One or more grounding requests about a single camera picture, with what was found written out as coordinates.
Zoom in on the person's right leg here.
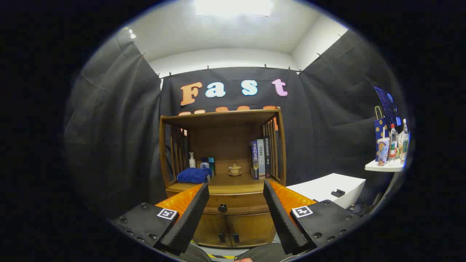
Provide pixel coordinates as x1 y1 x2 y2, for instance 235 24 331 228
237 243 292 262

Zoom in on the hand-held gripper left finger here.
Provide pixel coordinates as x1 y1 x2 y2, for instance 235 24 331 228
109 183 210 256

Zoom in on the blue dotted gift bag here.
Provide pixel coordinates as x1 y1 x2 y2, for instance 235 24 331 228
374 106 389 162

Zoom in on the black spine book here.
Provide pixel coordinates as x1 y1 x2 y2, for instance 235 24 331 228
263 136 272 179

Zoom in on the patterned paper cup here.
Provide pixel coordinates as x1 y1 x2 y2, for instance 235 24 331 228
377 127 390 167

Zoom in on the ceiling light panel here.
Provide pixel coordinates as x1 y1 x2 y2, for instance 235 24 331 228
195 0 274 17

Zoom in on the wooden countertop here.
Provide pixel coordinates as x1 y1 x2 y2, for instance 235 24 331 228
167 173 284 195

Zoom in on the clear bottle green label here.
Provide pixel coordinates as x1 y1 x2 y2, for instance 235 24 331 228
400 119 409 163

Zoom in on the blue towel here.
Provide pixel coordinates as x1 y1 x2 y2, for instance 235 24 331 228
177 167 212 184

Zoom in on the clear bottle red cap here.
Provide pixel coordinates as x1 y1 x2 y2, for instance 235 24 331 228
389 124 398 160

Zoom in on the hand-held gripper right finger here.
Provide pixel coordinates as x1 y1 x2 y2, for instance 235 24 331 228
263 179 366 255

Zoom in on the wooden drawer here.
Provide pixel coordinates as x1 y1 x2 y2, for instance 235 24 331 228
166 187 277 216

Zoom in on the white shelf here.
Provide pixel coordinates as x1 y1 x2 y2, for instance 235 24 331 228
365 159 405 172

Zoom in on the white drawer unit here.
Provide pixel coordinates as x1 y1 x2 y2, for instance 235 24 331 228
286 173 366 210

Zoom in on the white spine book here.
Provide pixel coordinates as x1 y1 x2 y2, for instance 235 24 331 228
257 139 265 178

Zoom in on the wooden cabinet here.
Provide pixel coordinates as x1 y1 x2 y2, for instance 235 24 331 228
159 106 287 249

